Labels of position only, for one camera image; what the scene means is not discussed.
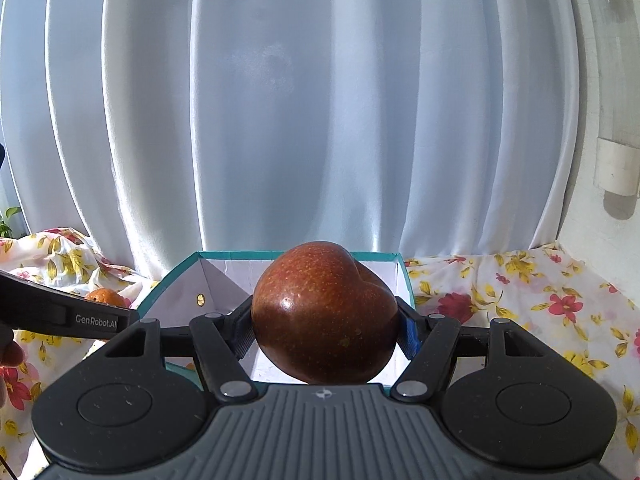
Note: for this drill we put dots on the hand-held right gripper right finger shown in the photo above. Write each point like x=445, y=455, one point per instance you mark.
x=409, y=332

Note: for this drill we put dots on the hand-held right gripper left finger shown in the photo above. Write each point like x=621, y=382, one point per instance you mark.
x=244, y=332

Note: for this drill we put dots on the mandarin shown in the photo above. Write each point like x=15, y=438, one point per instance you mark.
x=102, y=296

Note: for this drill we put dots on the teal cardboard box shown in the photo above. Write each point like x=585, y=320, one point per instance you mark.
x=225, y=280

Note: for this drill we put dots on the red apple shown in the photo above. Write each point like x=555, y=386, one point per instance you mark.
x=320, y=320

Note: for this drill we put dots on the person's left hand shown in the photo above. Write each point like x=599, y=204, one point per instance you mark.
x=11, y=352

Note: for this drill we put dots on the green plant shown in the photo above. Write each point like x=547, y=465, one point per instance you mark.
x=9, y=222

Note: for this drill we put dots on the floral tablecloth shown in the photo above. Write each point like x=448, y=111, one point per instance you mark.
x=550, y=310

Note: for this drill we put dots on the white curtain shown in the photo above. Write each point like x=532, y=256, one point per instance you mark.
x=300, y=110

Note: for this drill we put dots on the white wall fixture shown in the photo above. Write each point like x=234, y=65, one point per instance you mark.
x=617, y=160

